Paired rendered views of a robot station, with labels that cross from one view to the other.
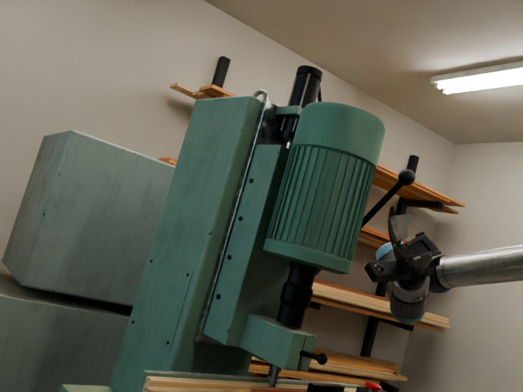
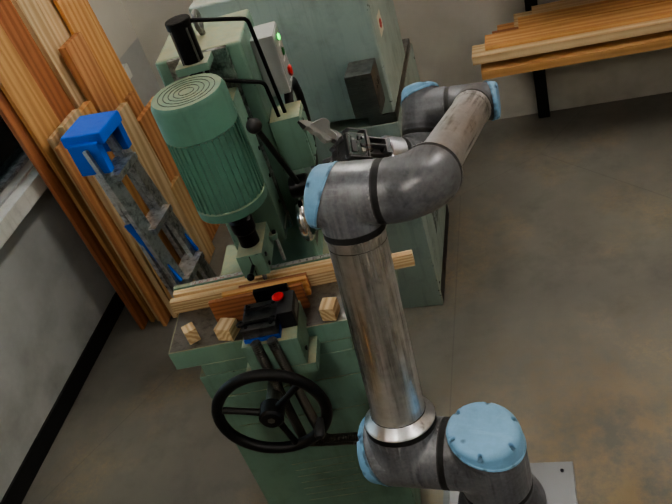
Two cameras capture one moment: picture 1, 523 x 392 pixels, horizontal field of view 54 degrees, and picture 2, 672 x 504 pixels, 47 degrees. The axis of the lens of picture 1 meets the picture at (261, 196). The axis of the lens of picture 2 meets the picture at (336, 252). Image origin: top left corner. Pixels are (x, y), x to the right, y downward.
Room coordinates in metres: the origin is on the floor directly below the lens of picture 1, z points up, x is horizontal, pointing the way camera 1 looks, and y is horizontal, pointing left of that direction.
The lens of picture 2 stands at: (0.20, -1.54, 2.14)
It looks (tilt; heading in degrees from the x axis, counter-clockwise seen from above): 36 degrees down; 53
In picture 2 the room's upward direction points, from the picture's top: 19 degrees counter-clockwise
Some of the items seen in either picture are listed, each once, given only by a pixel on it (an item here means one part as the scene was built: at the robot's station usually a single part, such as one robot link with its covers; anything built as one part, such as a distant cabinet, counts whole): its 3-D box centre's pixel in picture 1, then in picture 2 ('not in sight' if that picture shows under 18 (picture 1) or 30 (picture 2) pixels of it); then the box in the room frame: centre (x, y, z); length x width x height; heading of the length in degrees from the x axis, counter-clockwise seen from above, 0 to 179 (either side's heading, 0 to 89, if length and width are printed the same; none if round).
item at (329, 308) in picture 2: not in sight; (329, 309); (1.04, -0.34, 0.92); 0.04 x 0.04 x 0.04; 29
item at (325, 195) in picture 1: (324, 189); (211, 150); (1.03, -0.12, 1.35); 0.18 x 0.18 x 0.31
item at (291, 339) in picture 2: not in sight; (276, 336); (0.91, -0.27, 0.91); 0.15 x 0.14 x 0.09; 131
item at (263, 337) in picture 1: (275, 345); (257, 251); (1.05, -0.11, 1.03); 0.14 x 0.07 x 0.09; 41
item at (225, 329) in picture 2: not in sight; (227, 329); (0.86, -0.13, 0.92); 0.05 x 0.05 x 0.04; 23
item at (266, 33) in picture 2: not in sight; (272, 59); (1.36, -0.02, 1.40); 0.10 x 0.06 x 0.16; 41
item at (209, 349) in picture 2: not in sight; (284, 325); (0.97, -0.22, 0.87); 0.61 x 0.30 x 0.06; 131
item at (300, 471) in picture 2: not in sight; (326, 392); (1.12, -0.04, 0.35); 0.58 x 0.45 x 0.71; 41
